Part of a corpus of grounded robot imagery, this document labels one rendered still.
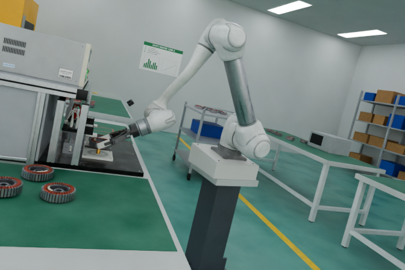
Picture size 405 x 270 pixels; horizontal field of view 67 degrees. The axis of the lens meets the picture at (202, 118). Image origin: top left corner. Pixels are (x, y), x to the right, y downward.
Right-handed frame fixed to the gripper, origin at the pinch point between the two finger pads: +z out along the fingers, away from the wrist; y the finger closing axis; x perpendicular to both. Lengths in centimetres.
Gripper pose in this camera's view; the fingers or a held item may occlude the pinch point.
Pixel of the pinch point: (100, 142)
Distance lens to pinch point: 170.0
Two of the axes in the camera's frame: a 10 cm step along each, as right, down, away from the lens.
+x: -2.7, -9.3, -2.6
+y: -3.1, -1.7, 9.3
